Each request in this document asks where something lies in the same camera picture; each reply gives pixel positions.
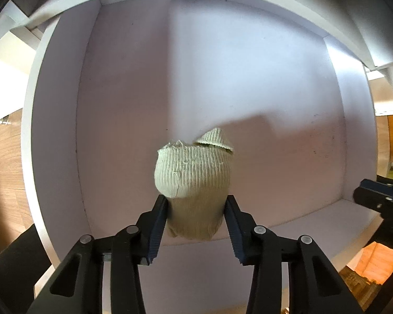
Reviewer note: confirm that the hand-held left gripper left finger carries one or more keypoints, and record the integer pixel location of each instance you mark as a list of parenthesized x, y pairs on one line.
[(157, 232)]

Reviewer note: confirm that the white shelf cubby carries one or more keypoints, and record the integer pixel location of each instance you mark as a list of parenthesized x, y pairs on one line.
[(216, 72)]

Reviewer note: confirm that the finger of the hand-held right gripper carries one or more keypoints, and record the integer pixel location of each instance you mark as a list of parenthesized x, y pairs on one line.
[(380, 185), (373, 198)]

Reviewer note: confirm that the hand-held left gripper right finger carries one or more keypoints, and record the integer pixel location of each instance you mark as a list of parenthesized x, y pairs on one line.
[(236, 238)]

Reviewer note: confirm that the orange cloth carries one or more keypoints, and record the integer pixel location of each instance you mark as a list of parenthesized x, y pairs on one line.
[(376, 261)]

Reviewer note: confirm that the cream knit sock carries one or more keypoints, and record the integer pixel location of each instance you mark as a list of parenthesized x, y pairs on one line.
[(193, 183)]

